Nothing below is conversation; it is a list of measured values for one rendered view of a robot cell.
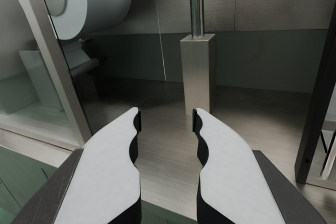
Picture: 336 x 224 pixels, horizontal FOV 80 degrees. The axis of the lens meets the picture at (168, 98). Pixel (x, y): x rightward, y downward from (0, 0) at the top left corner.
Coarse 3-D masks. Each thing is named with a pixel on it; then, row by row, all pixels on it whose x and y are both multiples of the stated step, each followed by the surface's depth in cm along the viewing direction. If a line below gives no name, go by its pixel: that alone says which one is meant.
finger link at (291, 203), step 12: (264, 156) 9; (264, 168) 8; (276, 168) 8; (276, 180) 8; (288, 180) 8; (276, 192) 7; (288, 192) 7; (288, 204) 7; (300, 204) 7; (288, 216) 7; (300, 216) 7; (312, 216) 7
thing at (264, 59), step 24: (168, 48) 95; (216, 48) 85; (240, 48) 81; (264, 48) 77; (288, 48) 74; (312, 48) 71; (168, 72) 101; (216, 72) 90; (240, 72) 86; (264, 72) 81; (288, 72) 78; (312, 72) 74
